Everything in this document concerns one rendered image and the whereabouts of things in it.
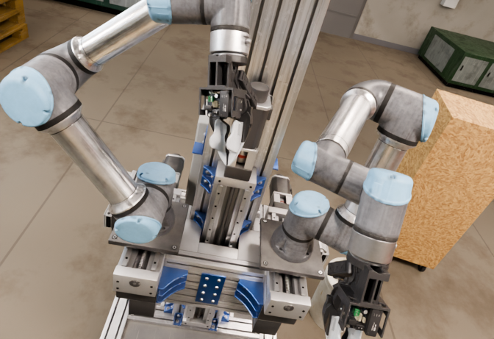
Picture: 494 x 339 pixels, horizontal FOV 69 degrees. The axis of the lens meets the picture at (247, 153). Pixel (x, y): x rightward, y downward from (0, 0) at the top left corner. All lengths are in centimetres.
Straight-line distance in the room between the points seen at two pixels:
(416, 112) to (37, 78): 90
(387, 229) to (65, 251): 218
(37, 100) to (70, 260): 174
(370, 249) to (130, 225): 62
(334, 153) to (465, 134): 174
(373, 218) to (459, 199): 209
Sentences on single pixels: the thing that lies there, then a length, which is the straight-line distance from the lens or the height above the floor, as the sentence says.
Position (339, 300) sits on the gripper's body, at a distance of 71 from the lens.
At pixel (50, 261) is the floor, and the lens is 253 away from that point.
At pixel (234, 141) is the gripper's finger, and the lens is 70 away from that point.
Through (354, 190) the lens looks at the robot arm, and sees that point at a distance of 72.
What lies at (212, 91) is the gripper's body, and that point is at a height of 169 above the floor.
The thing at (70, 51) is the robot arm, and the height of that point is 161.
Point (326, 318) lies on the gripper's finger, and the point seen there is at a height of 142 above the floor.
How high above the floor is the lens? 200
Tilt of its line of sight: 35 degrees down
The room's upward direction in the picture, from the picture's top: 16 degrees clockwise
